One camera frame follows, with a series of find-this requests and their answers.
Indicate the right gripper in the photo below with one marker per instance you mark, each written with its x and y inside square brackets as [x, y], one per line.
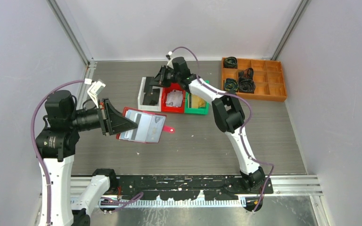
[160, 77]

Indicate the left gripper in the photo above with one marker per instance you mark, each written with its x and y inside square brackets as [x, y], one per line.
[111, 119]

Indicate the red leather card holder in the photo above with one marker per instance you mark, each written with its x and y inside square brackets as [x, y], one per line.
[150, 127]

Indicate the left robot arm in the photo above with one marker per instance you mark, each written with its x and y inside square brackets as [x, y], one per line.
[56, 150]

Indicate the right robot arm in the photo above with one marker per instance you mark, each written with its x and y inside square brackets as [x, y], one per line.
[229, 116]

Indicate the black credit card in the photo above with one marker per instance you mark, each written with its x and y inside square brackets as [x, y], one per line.
[151, 97]

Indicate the white credit card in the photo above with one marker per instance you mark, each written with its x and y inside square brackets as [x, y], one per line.
[174, 98]

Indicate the gold credit card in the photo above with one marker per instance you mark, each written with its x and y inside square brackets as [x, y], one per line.
[196, 102]

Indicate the red plastic bin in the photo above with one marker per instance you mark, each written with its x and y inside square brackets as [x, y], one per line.
[165, 109]

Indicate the white plastic bin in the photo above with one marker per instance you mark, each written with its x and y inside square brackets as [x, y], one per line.
[145, 87]

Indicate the green plastic bin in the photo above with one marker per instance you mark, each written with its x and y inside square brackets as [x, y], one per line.
[200, 111]

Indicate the orange compartment tray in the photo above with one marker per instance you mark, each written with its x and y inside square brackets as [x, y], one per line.
[268, 78]

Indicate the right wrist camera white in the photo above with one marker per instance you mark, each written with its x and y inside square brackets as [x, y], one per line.
[169, 60]

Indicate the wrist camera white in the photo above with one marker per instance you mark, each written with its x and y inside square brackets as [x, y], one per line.
[94, 90]
[169, 60]

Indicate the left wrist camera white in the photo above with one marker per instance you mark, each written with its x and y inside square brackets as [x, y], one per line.
[94, 90]

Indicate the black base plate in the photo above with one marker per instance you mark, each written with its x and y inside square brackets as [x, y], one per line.
[183, 187]

